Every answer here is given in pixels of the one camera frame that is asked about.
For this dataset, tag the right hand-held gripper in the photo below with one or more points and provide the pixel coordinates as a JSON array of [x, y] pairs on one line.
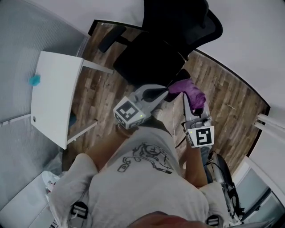
[[200, 135]]

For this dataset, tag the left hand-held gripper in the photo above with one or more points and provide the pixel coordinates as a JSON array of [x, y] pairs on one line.
[[128, 112]]

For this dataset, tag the purple cloth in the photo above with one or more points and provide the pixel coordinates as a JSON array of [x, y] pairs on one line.
[[189, 91]]

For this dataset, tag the person's left forearm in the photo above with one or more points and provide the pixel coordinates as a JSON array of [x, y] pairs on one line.
[[107, 147]]

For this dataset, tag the person's right forearm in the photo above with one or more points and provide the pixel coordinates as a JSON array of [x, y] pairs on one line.
[[193, 167]]

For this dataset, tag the small turquoise object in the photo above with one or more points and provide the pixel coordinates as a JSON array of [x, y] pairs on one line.
[[35, 80]]

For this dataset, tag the person's black trousers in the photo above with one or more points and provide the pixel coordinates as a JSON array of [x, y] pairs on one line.
[[159, 125]]

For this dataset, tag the black office chair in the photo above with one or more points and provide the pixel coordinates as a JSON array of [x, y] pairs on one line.
[[151, 58]]

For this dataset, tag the teal waste bin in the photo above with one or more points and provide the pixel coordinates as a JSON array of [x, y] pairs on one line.
[[72, 122]]

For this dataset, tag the person's grey printed t-shirt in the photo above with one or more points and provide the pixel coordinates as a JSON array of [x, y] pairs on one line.
[[144, 189]]

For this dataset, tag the white desk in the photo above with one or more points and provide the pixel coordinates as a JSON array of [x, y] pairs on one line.
[[55, 89]]

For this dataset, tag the person's face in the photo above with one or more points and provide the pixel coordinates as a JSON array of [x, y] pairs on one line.
[[173, 221]]

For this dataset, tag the clear plastic bag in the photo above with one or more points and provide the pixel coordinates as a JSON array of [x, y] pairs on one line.
[[53, 178]]

